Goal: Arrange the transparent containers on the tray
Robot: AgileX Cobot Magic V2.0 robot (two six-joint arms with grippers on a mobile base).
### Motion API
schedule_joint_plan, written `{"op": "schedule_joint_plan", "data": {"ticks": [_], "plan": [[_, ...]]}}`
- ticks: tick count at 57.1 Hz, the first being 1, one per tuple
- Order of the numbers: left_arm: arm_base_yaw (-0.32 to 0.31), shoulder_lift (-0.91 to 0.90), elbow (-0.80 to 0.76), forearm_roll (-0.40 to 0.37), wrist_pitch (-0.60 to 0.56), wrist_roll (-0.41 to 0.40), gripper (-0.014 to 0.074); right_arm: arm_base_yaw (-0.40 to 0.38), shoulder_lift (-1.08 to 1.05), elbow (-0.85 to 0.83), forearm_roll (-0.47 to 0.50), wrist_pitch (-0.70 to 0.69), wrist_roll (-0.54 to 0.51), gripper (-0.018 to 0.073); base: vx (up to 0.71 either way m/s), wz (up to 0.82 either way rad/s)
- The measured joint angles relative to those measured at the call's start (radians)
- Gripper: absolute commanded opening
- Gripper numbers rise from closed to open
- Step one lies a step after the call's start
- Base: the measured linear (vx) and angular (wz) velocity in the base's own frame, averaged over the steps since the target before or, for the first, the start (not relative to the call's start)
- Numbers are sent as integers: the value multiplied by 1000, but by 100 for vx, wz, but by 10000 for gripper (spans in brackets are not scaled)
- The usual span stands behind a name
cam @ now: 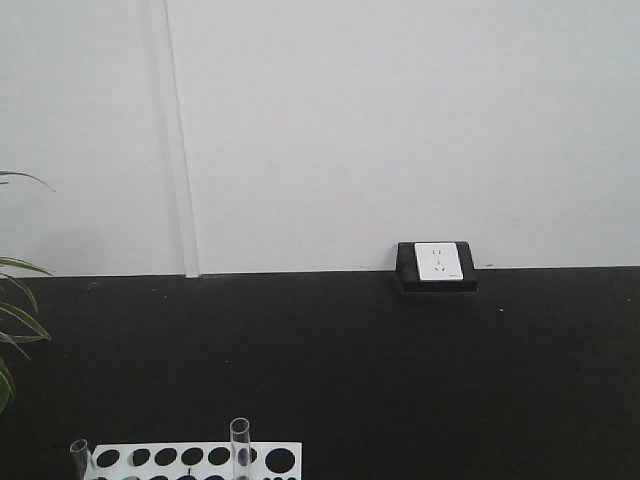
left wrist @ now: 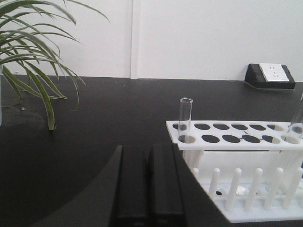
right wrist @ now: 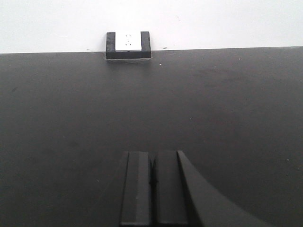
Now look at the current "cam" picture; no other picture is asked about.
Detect clear glass test tube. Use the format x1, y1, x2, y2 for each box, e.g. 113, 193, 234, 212
229, 417, 252, 480

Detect white test tube rack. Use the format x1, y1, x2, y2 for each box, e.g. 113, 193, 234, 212
84, 441, 303, 479

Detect green potted plant leaves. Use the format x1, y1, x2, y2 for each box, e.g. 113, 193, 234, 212
1, 170, 53, 414

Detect white wall cable conduit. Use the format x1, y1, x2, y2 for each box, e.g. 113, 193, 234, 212
149, 0, 204, 279

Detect short clear test tube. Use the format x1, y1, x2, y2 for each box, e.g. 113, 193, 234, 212
69, 438, 96, 480

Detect black and white power socket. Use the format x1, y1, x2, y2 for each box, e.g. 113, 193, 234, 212
395, 241, 478, 294

